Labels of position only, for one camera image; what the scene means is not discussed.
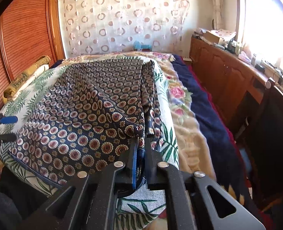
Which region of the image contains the white circle-patterned curtain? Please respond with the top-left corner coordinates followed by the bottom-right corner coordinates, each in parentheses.
top-left (59, 0), bottom-right (190, 57)

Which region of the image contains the floral bedspread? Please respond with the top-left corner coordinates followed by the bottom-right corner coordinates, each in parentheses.
top-left (61, 51), bottom-right (216, 179)

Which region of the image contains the yellow green pillow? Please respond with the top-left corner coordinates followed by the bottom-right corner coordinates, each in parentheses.
top-left (2, 56), bottom-right (51, 104)

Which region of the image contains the wooden louvered wardrobe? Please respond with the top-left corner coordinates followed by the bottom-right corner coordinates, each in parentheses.
top-left (0, 0), bottom-right (65, 109)

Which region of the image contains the long wooden sideboard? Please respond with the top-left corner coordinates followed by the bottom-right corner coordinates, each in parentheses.
top-left (189, 37), bottom-right (268, 133)

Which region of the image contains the cardboard box on sideboard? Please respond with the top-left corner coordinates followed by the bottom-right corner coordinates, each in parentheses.
top-left (203, 29), bottom-right (236, 45)

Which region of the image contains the light blue object behind bed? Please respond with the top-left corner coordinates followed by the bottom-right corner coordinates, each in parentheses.
top-left (133, 41), bottom-right (152, 52)

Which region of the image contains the navy patterned silk scarf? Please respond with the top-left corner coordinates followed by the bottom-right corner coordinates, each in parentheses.
top-left (9, 58), bottom-right (163, 186)

